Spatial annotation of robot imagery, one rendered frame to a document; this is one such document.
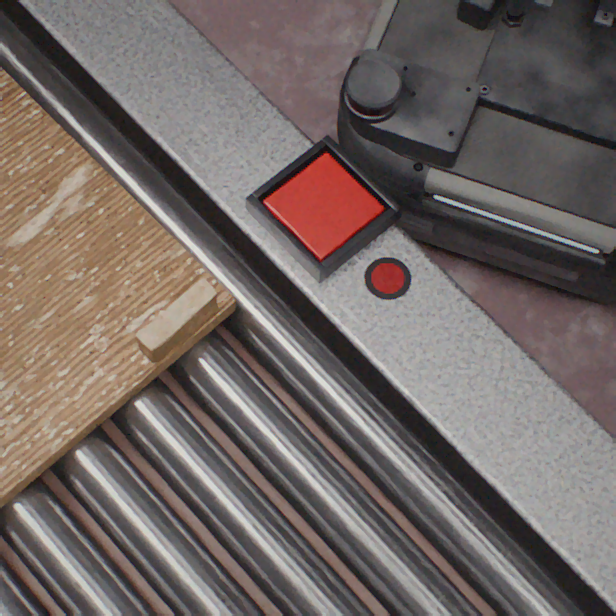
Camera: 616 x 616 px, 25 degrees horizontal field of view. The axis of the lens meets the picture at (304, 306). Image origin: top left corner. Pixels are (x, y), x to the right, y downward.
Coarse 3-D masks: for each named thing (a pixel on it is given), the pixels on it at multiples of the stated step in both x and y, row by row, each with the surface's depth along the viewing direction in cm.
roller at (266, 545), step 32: (160, 384) 90; (128, 416) 89; (160, 416) 89; (192, 416) 90; (160, 448) 88; (192, 448) 88; (192, 480) 87; (224, 480) 87; (224, 512) 86; (256, 512) 86; (224, 544) 87; (256, 544) 86; (288, 544) 86; (256, 576) 86; (288, 576) 85; (320, 576) 85; (288, 608) 85; (320, 608) 84; (352, 608) 84
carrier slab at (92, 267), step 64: (0, 128) 95; (0, 192) 93; (64, 192) 93; (0, 256) 91; (64, 256) 91; (128, 256) 91; (0, 320) 89; (64, 320) 89; (128, 320) 89; (0, 384) 87; (64, 384) 88; (128, 384) 88; (0, 448) 86; (64, 448) 86
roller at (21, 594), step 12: (0, 564) 85; (0, 576) 85; (12, 576) 85; (0, 588) 84; (12, 588) 84; (24, 588) 85; (0, 600) 84; (12, 600) 84; (24, 600) 84; (36, 600) 86; (0, 612) 83; (12, 612) 83; (24, 612) 84; (36, 612) 84
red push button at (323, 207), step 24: (312, 168) 95; (336, 168) 95; (288, 192) 94; (312, 192) 94; (336, 192) 95; (360, 192) 95; (288, 216) 94; (312, 216) 94; (336, 216) 94; (360, 216) 94; (312, 240) 93; (336, 240) 93
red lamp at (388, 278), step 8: (384, 264) 94; (392, 264) 94; (376, 272) 94; (384, 272) 94; (392, 272) 94; (400, 272) 94; (376, 280) 93; (384, 280) 93; (392, 280) 93; (400, 280) 93; (376, 288) 93; (384, 288) 93; (392, 288) 93
